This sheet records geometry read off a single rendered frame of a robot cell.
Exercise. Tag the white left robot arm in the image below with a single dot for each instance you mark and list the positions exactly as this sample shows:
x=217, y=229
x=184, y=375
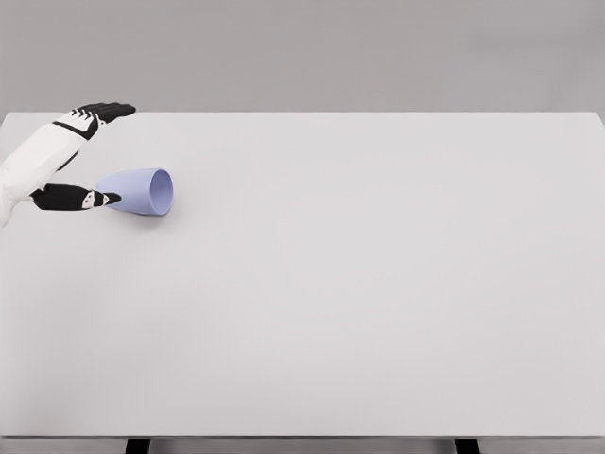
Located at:
x=5, y=194

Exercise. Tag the lavender plastic cup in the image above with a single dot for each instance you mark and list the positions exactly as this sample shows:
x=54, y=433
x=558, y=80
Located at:
x=134, y=189

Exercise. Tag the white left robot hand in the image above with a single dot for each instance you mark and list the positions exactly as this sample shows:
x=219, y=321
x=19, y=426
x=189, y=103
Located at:
x=52, y=146

